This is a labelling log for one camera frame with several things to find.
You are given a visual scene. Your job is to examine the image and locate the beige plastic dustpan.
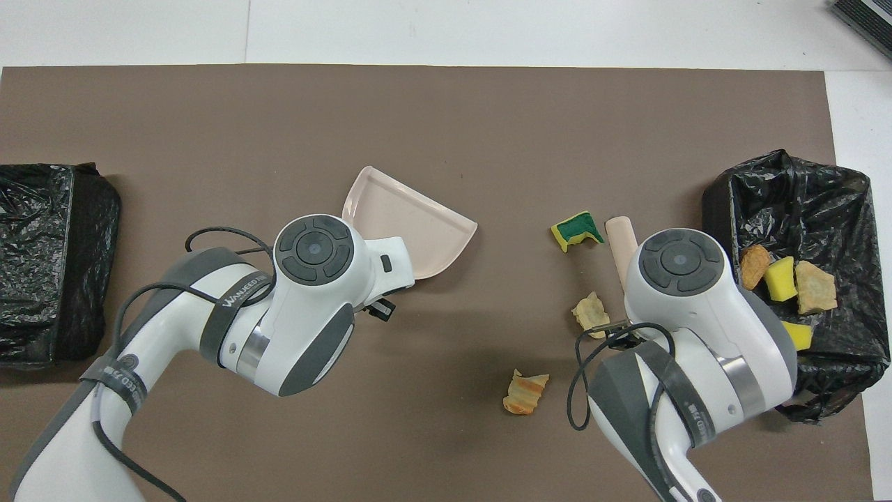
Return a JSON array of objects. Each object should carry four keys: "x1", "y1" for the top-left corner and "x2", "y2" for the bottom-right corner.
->
[{"x1": 341, "y1": 165, "x2": 479, "y2": 281}]

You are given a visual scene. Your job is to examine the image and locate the beige hand brush black bristles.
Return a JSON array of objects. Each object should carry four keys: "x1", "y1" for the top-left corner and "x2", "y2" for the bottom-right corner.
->
[{"x1": 604, "y1": 216, "x2": 639, "y2": 294}]

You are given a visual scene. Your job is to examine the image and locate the brown oval textured sponge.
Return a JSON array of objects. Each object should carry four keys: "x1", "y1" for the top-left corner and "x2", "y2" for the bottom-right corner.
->
[{"x1": 739, "y1": 244, "x2": 772, "y2": 292}]

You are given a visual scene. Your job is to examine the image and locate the small yellow sponge wedge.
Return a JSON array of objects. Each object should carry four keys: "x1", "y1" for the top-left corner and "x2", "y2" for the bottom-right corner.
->
[{"x1": 764, "y1": 256, "x2": 798, "y2": 303}]

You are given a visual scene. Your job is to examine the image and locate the large yellow sponge piece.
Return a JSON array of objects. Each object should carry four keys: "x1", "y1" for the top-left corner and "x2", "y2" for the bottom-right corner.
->
[{"x1": 780, "y1": 321, "x2": 814, "y2": 351}]

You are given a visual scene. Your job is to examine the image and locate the beige rock-like foam chunk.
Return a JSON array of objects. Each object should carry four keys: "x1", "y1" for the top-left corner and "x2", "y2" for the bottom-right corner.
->
[{"x1": 794, "y1": 260, "x2": 838, "y2": 316}]

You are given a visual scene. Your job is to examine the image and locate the bin with black bag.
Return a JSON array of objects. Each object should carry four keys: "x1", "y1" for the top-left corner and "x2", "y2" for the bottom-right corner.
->
[
  {"x1": 0, "y1": 162, "x2": 123, "y2": 370},
  {"x1": 700, "y1": 149, "x2": 892, "y2": 425}
]

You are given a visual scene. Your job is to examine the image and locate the pale beige crumpled foam chunk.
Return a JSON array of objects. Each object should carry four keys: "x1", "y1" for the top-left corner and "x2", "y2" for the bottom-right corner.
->
[{"x1": 571, "y1": 291, "x2": 611, "y2": 340}]

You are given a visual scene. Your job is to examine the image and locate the green and yellow sponge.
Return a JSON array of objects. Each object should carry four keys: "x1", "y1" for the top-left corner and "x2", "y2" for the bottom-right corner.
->
[{"x1": 551, "y1": 211, "x2": 606, "y2": 253}]

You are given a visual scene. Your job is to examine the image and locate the orange striped foam chunk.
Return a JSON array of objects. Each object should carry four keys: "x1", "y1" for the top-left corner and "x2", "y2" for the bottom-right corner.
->
[{"x1": 502, "y1": 369, "x2": 551, "y2": 416}]

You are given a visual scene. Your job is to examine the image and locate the brown paper table mat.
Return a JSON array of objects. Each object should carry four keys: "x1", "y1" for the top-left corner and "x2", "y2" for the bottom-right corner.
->
[{"x1": 0, "y1": 64, "x2": 875, "y2": 502}]

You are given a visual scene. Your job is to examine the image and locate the grey ribbed device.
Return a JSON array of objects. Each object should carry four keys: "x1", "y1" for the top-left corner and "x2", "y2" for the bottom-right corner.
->
[{"x1": 829, "y1": 0, "x2": 892, "y2": 60}]

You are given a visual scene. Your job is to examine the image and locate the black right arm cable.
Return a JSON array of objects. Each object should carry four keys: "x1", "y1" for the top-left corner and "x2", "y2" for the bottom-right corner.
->
[{"x1": 566, "y1": 319, "x2": 698, "y2": 447}]

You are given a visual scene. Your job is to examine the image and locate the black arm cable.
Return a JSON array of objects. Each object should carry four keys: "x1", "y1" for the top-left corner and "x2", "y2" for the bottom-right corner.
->
[
  {"x1": 91, "y1": 225, "x2": 278, "y2": 502},
  {"x1": 566, "y1": 319, "x2": 698, "y2": 447}
]

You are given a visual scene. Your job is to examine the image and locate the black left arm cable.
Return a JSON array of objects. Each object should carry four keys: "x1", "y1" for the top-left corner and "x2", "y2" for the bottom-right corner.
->
[{"x1": 91, "y1": 225, "x2": 278, "y2": 502}]

